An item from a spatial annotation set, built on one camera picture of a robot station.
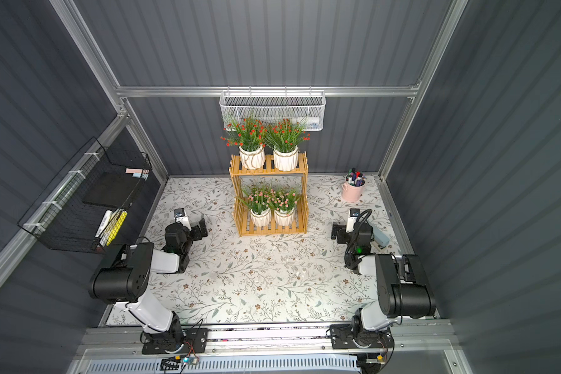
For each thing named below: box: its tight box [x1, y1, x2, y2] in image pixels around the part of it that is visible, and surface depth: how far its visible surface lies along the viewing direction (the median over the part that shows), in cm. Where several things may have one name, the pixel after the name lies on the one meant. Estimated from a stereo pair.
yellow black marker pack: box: [99, 208, 128, 247], surface depth 71 cm
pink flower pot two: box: [267, 185, 302, 227], surface depth 92 cm
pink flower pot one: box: [239, 186, 275, 227], surface depth 93 cm
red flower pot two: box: [219, 116, 269, 170], surface depth 80 cm
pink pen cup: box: [341, 179, 367, 203], surface depth 108 cm
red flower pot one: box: [264, 116, 311, 172], surface depth 81 cm
